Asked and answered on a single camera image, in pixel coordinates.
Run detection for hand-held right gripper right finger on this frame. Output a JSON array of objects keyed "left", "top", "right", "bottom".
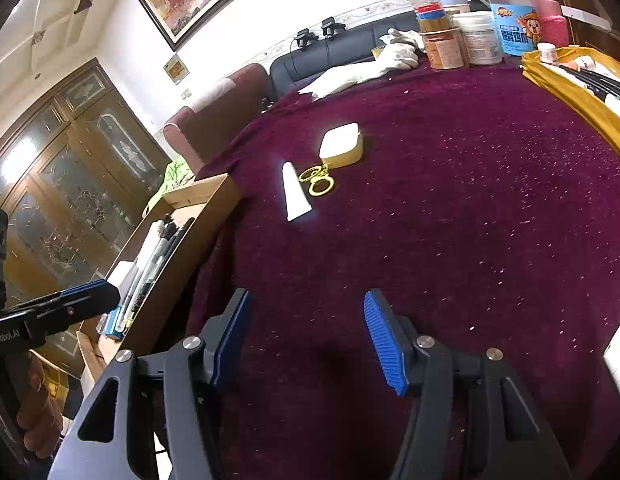
[{"left": 363, "top": 287, "right": 573, "bottom": 480}]

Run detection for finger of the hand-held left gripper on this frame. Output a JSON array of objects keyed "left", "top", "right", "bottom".
[{"left": 4, "top": 279, "right": 121, "bottom": 335}]

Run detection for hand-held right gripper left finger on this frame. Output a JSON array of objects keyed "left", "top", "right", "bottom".
[{"left": 47, "top": 287, "right": 254, "bottom": 480}]

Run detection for white marker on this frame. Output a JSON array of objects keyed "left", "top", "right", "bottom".
[{"left": 135, "top": 220, "right": 171, "bottom": 291}]

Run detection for shallow cardboard box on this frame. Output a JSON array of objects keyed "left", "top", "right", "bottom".
[{"left": 77, "top": 172, "right": 241, "bottom": 386}]

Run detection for person's left hand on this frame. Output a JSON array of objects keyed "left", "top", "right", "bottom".
[{"left": 15, "top": 352, "right": 66, "bottom": 461}]

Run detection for small white box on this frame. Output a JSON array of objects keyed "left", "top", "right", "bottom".
[{"left": 105, "top": 260, "right": 138, "bottom": 301}]

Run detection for wooden glass-door cabinet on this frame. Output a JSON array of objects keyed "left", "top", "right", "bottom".
[{"left": 0, "top": 57, "right": 173, "bottom": 376}]

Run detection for green patterned quilt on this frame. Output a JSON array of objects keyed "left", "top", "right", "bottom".
[{"left": 142, "top": 155, "right": 196, "bottom": 221}]

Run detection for white tube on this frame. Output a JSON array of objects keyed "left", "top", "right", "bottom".
[{"left": 281, "top": 161, "right": 311, "bottom": 222}]

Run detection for maroon tablecloth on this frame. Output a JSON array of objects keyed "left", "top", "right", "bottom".
[{"left": 185, "top": 57, "right": 620, "bottom": 480}]

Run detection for yellow scissors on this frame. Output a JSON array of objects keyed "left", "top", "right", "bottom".
[{"left": 297, "top": 162, "right": 336, "bottom": 197}]

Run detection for pale yellow case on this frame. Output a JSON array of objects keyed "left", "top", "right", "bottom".
[{"left": 318, "top": 122, "right": 364, "bottom": 166}]

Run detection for brown armchair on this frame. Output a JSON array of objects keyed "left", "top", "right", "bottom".
[{"left": 162, "top": 63, "right": 271, "bottom": 173}]

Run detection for white envelope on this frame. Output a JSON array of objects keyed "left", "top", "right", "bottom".
[{"left": 297, "top": 62, "right": 391, "bottom": 98}]

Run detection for white gloves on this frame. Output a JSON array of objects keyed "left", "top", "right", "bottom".
[{"left": 379, "top": 28, "right": 427, "bottom": 72}]

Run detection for black leather sofa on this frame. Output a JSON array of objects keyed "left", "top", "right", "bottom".
[{"left": 267, "top": 7, "right": 426, "bottom": 106}]

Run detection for orange jar with red lid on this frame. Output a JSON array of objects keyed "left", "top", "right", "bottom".
[{"left": 411, "top": 0, "right": 465, "bottom": 71}]

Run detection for yellow tray with tools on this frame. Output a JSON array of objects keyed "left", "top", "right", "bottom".
[{"left": 520, "top": 46, "right": 620, "bottom": 161}]

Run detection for white plastic jar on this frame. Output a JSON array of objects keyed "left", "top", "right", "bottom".
[{"left": 452, "top": 11, "right": 503, "bottom": 67}]

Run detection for black and white package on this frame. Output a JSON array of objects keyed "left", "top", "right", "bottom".
[{"left": 555, "top": 55, "right": 620, "bottom": 111}]

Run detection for pink yarn cone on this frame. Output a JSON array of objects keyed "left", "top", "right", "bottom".
[{"left": 532, "top": 0, "right": 568, "bottom": 50}]

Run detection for small wall plaque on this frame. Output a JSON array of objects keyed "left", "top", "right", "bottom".
[{"left": 163, "top": 54, "right": 190, "bottom": 85}]

